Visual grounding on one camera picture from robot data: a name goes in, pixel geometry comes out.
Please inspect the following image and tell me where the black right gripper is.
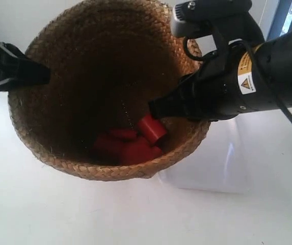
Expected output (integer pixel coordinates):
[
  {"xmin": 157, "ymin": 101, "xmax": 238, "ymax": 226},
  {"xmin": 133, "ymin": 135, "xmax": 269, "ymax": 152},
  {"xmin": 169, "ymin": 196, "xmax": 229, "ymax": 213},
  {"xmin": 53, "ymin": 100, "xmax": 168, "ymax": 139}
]
[{"xmin": 148, "ymin": 41, "xmax": 263, "ymax": 120}]

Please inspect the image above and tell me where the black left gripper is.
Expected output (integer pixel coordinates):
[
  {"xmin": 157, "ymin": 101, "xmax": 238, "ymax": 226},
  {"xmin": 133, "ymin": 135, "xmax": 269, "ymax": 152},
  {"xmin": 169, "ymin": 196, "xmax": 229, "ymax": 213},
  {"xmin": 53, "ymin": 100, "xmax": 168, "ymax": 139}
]
[{"xmin": 0, "ymin": 42, "xmax": 50, "ymax": 92}]

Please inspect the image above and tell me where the brown woven basket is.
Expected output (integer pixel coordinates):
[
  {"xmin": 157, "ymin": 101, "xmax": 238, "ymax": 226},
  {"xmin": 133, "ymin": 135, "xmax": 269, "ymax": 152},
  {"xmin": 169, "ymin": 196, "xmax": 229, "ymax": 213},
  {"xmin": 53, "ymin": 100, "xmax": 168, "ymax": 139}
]
[{"xmin": 8, "ymin": 1, "xmax": 210, "ymax": 181}]

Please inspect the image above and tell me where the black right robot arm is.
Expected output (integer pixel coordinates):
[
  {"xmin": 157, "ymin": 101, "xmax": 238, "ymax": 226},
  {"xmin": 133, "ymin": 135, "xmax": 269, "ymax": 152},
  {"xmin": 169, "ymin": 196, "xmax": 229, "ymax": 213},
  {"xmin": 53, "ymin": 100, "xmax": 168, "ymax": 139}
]
[{"xmin": 149, "ymin": 32, "xmax": 292, "ymax": 121}]

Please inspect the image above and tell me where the red cylinder upper right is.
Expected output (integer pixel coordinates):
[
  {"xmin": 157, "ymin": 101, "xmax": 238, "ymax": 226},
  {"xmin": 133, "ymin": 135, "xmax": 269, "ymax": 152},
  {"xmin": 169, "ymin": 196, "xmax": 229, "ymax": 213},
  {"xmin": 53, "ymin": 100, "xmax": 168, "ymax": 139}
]
[{"xmin": 137, "ymin": 114, "xmax": 167, "ymax": 145}]

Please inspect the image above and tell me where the red cylinder middle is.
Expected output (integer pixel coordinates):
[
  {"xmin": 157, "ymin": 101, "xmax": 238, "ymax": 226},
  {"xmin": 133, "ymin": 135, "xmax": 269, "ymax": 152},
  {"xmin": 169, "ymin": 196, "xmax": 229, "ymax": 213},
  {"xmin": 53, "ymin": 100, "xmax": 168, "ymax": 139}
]
[{"xmin": 119, "ymin": 136, "xmax": 163, "ymax": 165}]

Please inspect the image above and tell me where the white rectangular plastic tray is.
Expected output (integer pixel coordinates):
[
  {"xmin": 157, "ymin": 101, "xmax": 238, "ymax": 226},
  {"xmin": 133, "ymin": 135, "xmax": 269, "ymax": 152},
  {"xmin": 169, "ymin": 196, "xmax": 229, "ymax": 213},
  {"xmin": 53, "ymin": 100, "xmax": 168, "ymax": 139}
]
[{"xmin": 158, "ymin": 118, "xmax": 249, "ymax": 193}]

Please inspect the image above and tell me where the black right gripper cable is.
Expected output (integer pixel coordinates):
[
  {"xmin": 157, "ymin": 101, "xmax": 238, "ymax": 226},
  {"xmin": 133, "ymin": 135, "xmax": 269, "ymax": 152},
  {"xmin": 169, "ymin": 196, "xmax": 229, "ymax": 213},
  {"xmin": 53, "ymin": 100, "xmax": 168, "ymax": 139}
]
[{"xmin": 182, "ymin": 22, "xmax": 292, "ymax": 142}]

